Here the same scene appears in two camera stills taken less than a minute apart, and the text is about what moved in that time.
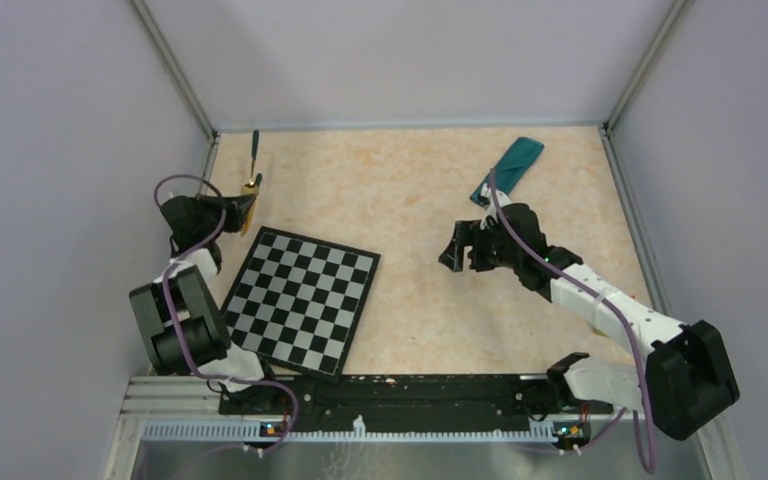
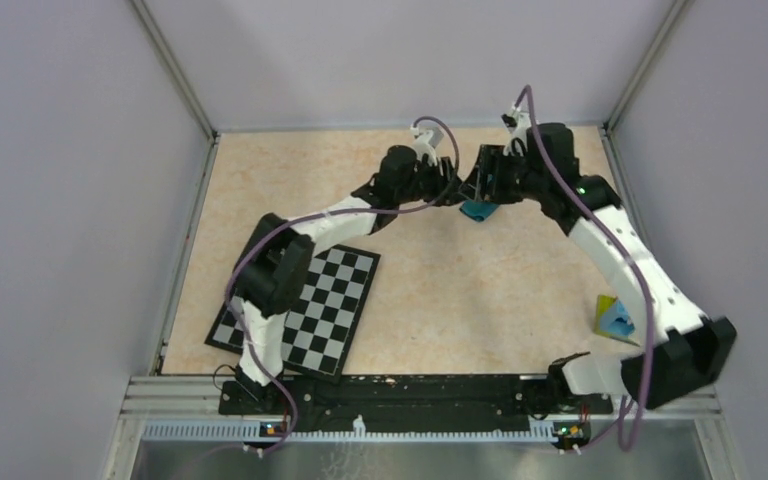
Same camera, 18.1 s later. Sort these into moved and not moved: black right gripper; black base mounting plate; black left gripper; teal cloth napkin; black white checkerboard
Moved: teal cloth napkin; black left gripper; black right gripper
Not moved: black white checkerboard; black base mounting plate
